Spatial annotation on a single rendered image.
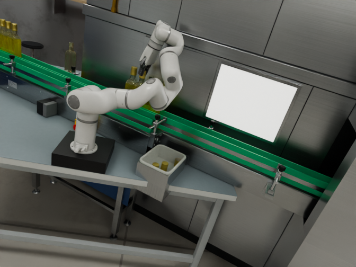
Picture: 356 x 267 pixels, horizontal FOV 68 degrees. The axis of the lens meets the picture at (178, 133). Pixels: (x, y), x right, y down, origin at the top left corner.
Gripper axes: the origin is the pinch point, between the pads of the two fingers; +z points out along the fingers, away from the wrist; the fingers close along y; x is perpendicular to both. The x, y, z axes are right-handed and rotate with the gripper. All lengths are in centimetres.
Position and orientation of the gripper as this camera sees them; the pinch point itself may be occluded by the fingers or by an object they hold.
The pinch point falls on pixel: (143, 71)
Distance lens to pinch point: 152.0
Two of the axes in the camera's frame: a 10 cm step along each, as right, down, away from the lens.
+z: -4.5, 7.5, 4.9
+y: -3.9, 3.2, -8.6
